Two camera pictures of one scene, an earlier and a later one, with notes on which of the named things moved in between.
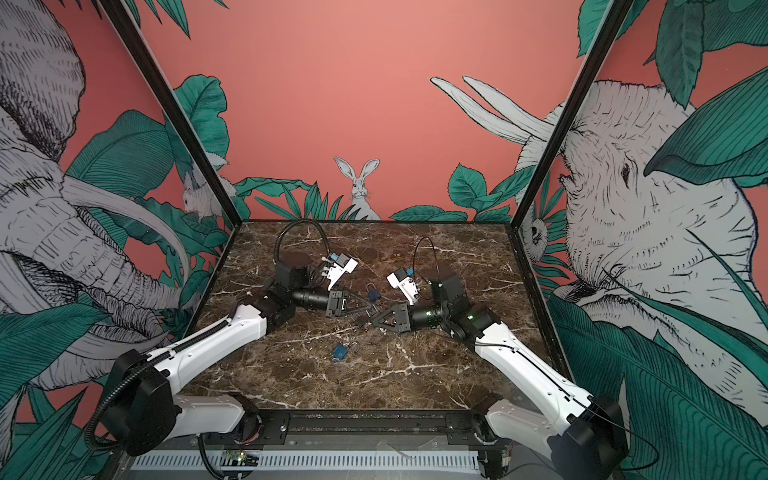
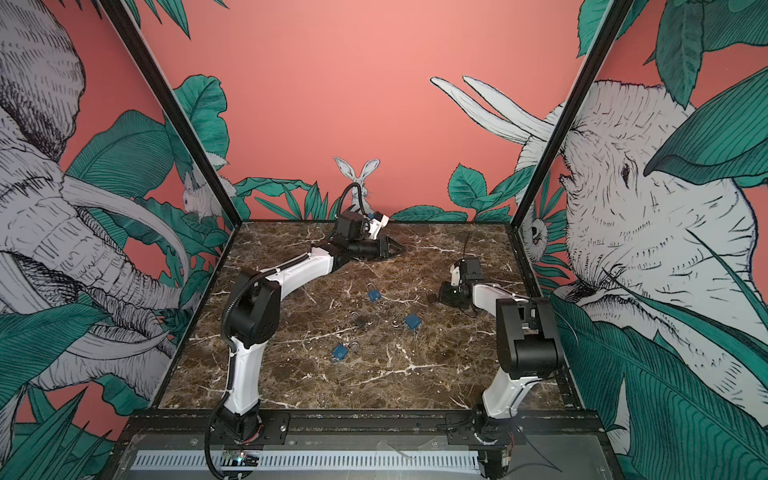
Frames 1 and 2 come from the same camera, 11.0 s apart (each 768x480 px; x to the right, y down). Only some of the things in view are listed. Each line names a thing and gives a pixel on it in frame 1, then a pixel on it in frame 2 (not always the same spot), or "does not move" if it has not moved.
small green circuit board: x=244 y=459 does not move
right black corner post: x=614 y=18 does not move
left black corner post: x=162 y=87 does not move
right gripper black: x=404 y=318 -> x=446 y=295
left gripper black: x=340 y=302 -> x=384 y=247
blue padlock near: x=339 y=352 does not move
